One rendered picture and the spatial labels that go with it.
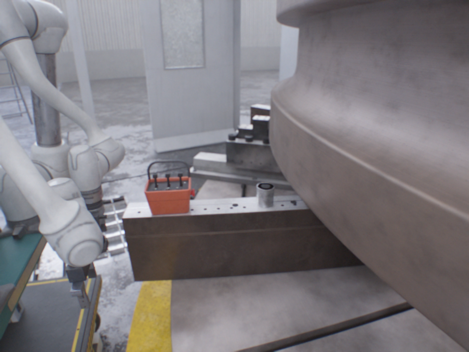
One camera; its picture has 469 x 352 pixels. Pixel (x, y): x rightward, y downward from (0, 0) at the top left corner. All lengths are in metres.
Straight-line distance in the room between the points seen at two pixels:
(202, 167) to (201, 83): 1.96
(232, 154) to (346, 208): 1.57
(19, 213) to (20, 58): 0.57
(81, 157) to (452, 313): 1.11
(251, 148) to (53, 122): 1.40
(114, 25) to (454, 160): 14.12
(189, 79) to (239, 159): 2.14
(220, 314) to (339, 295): 0.56
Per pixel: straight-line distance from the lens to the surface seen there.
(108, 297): 2.02
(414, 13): 0.90
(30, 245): 1.31
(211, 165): 2.53
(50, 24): 1.30
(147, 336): 1.77
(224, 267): 1.52
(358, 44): 1.06
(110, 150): 1.23
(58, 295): 1.66
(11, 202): 1.34
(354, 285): 1.62
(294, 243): 1.49
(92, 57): 14.32
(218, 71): 4.38
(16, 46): 1.17
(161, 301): 1.91
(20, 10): 1.23
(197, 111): 4.33
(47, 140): 1.41
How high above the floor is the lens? 1.39
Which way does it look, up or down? 25 degrees down
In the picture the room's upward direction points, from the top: straight up
